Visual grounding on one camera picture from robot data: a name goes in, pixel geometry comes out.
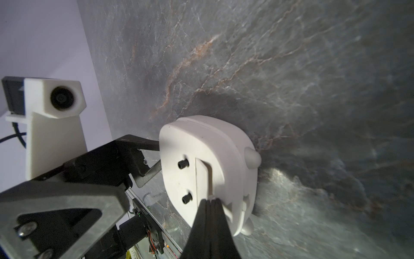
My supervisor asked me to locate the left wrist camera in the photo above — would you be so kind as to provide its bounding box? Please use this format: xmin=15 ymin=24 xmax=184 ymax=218
xmin=1 ymin=76 xmax=87 ymax=180

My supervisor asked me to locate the white alarm device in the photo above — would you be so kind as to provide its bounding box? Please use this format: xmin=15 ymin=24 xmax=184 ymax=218
xmin=159 ymin=115 xmax=262 ymax=236

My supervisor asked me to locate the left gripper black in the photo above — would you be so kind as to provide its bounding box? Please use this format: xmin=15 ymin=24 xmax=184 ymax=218
xmin=1 ymin=140 xmax=162 ymax=259

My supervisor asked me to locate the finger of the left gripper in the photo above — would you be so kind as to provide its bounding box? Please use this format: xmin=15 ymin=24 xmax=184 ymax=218
xmin=115 ymin=134 xmax=160 ymax=152

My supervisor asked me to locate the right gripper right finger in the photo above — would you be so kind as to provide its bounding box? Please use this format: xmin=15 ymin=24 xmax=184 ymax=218
xmin=210 ymin=199 xmax=241 ymax=259

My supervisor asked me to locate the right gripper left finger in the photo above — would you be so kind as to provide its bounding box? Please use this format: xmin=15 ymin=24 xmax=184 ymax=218
xmin=180 ymin=200 xmax=212 ymax=259

